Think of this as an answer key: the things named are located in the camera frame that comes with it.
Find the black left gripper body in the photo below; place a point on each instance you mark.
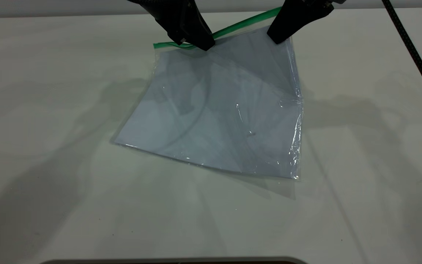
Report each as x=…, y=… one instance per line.
x=167, y=7

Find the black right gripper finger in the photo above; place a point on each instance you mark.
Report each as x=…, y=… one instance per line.
x=286, y=27

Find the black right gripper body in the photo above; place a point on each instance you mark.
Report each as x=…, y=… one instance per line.
x=310, y=7

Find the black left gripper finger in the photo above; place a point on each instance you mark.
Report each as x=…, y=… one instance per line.
x=176, y=31
x=198, y=33

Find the clear zip bag green strip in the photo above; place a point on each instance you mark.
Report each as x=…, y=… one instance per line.
x=214, y=110

